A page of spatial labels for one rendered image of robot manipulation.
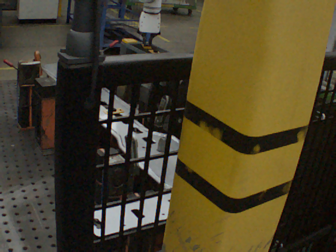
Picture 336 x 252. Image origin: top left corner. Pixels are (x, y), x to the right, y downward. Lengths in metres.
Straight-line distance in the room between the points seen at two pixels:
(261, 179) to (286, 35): 0.14
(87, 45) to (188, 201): 0.20
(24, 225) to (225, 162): 1.21
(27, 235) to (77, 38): 1.18
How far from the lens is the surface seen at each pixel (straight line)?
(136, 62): 0.40
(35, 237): 1.49
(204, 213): 0.44
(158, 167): 1.34
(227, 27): 0.38
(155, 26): 2.07
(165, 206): 1.17
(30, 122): 2.21
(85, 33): 0.37
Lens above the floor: 1.66
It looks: 23 degrees down
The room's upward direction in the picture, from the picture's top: 8 degrees clockwise
